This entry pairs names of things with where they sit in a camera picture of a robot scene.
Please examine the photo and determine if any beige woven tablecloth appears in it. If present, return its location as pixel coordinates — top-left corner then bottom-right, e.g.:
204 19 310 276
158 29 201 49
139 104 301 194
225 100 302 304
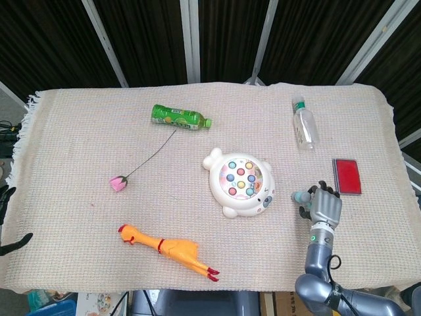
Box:
5 82 417 294

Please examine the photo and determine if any white frame post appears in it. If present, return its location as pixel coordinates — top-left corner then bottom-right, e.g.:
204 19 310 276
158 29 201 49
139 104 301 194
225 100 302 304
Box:
0 80 28 111
337 0 412 86
81 0 129 88
180 0 201 84
397 128 421 149
243 0 280 86

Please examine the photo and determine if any brown cardboard box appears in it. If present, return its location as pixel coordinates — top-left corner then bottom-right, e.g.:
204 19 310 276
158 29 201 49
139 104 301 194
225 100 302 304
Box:
274 291 313 316

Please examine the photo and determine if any red ink pad box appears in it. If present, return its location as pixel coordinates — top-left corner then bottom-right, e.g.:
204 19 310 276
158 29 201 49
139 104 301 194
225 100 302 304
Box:
332 158 362 196

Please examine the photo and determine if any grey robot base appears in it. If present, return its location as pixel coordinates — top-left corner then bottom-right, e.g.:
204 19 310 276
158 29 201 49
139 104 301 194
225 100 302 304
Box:
130 289 261 316

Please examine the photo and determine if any green tea bottle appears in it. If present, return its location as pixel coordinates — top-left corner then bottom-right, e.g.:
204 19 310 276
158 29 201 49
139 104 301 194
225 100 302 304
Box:
151 103 212 133

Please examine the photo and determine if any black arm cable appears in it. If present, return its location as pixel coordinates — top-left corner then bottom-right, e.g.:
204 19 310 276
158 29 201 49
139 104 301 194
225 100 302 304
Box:
328 253 355 316

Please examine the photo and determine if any white seal-shaped whack-a-mole toy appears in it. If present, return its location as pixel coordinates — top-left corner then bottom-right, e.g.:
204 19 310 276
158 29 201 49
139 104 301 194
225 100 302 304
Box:
202 147 276 219

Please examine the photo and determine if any pink artificial rose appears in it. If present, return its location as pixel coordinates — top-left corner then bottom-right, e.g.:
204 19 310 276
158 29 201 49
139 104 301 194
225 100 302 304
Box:
109 128 178 193

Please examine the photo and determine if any dark curtain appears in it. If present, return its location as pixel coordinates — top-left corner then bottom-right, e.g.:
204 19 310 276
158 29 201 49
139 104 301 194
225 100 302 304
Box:
0 0 421 109

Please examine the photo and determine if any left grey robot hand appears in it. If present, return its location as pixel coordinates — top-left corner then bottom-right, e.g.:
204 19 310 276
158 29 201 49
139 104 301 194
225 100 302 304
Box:
0 186 34 257

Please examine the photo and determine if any teal toy hammer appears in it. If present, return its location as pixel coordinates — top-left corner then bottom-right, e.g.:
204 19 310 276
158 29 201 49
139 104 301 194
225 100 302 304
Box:
291 190 313 211

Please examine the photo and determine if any blue plastic basket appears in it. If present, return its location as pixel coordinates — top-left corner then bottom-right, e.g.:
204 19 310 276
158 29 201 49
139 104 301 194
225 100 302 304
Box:
26 298 77 316

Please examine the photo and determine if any white printed box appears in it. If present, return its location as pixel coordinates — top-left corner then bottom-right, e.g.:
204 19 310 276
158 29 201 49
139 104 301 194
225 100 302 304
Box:
76 291 131 316

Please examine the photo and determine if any clear plastic bottle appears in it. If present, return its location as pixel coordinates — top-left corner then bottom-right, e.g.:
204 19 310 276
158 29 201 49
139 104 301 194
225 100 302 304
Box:
291 95 320 151

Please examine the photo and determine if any yellow rubber chicken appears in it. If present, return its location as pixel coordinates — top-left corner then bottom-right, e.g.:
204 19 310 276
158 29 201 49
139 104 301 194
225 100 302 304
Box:
118 224 220 282

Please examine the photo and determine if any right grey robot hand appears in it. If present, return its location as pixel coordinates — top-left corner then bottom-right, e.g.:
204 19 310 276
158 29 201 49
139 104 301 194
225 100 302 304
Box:
297 180 343 230

